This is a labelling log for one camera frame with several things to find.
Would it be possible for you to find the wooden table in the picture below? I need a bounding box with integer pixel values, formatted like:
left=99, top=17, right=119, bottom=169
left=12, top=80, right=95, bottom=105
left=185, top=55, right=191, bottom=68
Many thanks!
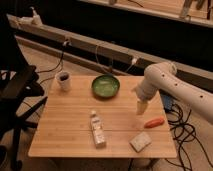
left=29, top=76, right=177, bottom=158

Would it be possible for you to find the white spray bottle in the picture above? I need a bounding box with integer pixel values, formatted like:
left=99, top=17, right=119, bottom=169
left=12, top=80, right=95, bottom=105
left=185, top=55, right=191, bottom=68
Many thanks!
left=30, top=7, right=43, bottom=26

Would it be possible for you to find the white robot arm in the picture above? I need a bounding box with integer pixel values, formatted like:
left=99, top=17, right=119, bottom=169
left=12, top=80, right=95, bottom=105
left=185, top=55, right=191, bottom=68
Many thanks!
left=133, top=62, right=213, bottom=125

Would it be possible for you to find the orange carrot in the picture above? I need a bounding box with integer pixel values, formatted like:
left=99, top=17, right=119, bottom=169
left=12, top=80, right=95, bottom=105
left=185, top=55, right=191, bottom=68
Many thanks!
left=144, top=117, right=164, bottom=128

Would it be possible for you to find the black office chair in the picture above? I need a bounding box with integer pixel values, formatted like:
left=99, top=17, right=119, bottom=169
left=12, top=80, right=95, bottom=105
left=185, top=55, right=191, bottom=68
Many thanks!
left=0, top=11, right=47, bottom=171

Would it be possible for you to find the green ceramic bowl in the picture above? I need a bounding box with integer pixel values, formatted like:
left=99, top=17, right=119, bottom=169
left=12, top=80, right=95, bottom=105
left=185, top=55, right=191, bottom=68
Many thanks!
left=91, top=75, right=120, bottom=98

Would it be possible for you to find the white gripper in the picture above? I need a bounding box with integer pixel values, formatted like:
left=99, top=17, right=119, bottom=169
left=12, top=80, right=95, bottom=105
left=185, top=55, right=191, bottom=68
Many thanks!
left=133, top=78, right=157, bottom=115

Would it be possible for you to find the white plug adapter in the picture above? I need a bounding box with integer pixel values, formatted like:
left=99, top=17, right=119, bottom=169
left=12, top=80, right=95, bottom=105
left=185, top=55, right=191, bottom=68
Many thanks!
left=125, top=57, right=138, bottom=72

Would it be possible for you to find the black cable bundle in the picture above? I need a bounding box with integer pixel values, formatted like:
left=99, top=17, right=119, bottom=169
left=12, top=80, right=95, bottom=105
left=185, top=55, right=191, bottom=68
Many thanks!
left=164, top=101, right=213, bottom=171

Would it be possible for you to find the beige sponge block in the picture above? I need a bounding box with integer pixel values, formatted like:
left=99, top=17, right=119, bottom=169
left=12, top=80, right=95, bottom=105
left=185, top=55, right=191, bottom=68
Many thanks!
left=130, top=132, right=151, bottom=152

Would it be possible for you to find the white tube bottle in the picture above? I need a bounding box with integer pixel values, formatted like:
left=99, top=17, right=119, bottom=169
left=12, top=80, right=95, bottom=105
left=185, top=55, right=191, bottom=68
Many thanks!
left=90, top=110, right=106, bottom=148

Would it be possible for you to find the white plug with cable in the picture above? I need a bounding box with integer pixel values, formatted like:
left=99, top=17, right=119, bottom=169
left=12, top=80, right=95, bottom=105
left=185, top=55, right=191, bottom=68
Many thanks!
left=37, top=39, right=70, bottom=74

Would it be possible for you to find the blue box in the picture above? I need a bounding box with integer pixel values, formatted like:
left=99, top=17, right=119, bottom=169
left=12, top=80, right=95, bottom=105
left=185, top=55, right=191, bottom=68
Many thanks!
left=161, top=95, right=173, bottom=111

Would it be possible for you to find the white cup with dark contents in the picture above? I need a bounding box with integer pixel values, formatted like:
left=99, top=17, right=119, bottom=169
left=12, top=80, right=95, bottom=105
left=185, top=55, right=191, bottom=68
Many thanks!
left=56, top=71, right=71, bottom=91

